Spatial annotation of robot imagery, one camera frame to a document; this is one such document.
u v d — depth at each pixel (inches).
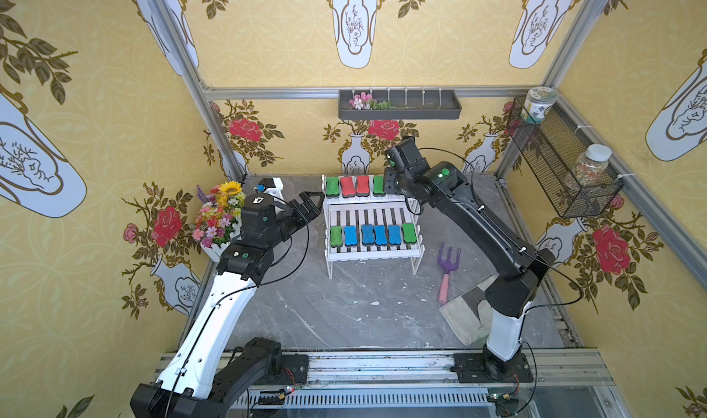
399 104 36.2
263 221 20.7
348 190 30.6
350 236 33.8
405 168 21.8
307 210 24.6
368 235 33.6
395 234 33.7
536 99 33.4
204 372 15.3
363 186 31.1
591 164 25.6
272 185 25.6
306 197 24.7
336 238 33.4
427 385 28.3
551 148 35.4
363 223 35.5
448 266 36.5
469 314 32.9
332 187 30.9
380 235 33.1
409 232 33.9
